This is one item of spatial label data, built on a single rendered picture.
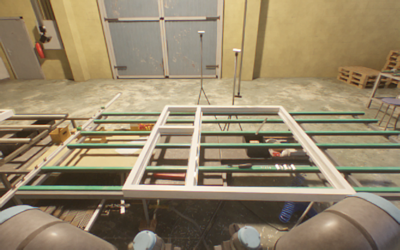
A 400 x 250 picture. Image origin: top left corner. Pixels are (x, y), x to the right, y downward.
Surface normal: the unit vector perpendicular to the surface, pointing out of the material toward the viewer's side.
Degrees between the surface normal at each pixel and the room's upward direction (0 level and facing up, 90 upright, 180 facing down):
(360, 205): 13
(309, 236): 38
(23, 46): 90
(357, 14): 90
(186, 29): 90
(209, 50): 90
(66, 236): 33
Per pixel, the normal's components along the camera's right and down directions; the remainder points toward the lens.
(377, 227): 0.18, -0.63
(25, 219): 0.09, -0.97
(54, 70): -0.02, 0.46
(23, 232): -0.04, -0.84
